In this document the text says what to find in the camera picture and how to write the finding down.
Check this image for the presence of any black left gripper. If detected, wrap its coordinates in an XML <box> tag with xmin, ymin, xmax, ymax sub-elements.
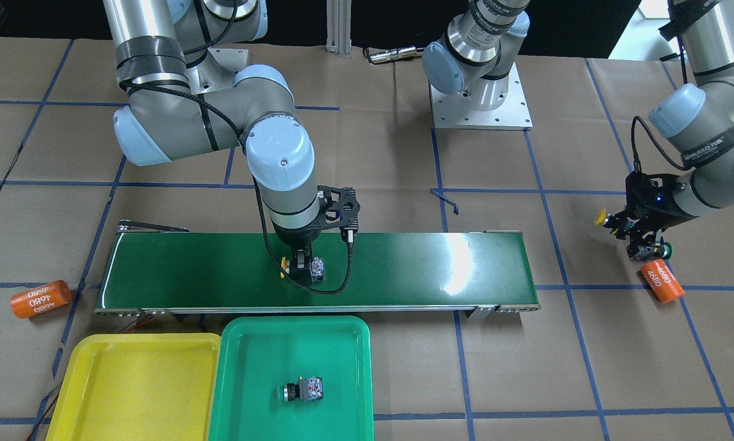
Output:
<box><xmin>624</xmin><ymin>172</ymin><xmax>695</xmax><ymax>246</ymax></box>

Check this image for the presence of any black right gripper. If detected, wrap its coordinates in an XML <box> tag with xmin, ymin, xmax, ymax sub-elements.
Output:
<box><xmin>272</xmin><ymin>185</ymin><xmax>361</xmax><ymax>283</ymax></box>

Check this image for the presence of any yellow push button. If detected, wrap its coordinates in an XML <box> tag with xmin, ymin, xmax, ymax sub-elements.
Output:
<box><xmin>280</xmin><ymin>256</ymin><xmax>326</xmax><ymax>285</ymax></box>
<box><xmin>593</xmin><ymin>209</ymin><xmax>635</xmax><ymax>240</ymax></box>

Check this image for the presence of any orange cylinder marked 4680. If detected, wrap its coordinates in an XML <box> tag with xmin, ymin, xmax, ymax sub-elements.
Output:
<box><xmin>639</xmin><ymin>258</ymin><xmax>686</xmax><ymax>304</ymax></box>

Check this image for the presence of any green mushroom push button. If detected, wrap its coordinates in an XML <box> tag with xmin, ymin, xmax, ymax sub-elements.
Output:
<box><xmin>282</xmin><ymin>376</ymin><xmax>324</xmax><ymax>402</ymax></box>

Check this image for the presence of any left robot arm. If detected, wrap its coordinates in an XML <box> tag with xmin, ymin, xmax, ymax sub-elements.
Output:
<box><xmin>422</xmin><ymin>1</ymin><xmax>734</xmax><ymax>259</ymax></box>

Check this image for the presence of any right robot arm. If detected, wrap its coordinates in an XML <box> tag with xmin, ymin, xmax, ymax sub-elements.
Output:
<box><xmin>103</xmin><ymin>1</ymin><xmax>359</xmax><ymax>292</ymax></box>

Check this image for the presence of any green plastic tray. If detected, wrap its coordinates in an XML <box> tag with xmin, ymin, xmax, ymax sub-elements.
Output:
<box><xmin>208</xmin><ymin>315</ymin><xmax>375</xmax><ymax>440</ymax></box>

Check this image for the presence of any green conveyor belt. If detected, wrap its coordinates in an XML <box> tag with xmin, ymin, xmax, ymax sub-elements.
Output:
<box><xmin>94</xmin><ymin>231</ymin><xmax>540</xmax><ymax>316</ymax></box>

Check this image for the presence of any yellow plastic tray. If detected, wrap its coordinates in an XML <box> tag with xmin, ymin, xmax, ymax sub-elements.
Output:
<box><xmin>46</xmin><ymin>333</ymin><xmax>220</xmax><ymax>440</ymax></box>

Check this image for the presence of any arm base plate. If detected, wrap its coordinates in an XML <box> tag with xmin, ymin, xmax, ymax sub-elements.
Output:
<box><xmin>429</xmin><ymin>65</ymin><xmax>534</xmax><ymax>130</ymax></box>
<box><xmin>185</xmin><ymin>48</ymin><xmax>250</xmax><ymax>94</ymax></box>

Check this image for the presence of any aluminium frame post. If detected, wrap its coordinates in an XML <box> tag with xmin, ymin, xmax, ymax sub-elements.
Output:
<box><xmin>325</xmin><ymin>0</ymin><xmax>352</xmax><ymax>58</ymax></box>

